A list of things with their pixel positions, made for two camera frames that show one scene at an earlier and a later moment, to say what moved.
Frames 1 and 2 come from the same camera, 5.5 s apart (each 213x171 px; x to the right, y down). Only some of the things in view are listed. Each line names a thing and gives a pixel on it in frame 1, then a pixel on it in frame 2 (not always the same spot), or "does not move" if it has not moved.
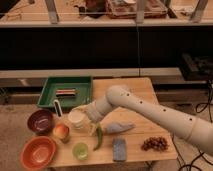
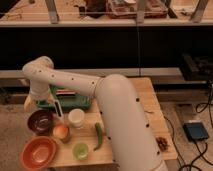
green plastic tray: [69, 91] does not move
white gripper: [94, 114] to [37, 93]
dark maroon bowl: [40, 121] does not move
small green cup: [80, 151] does not move
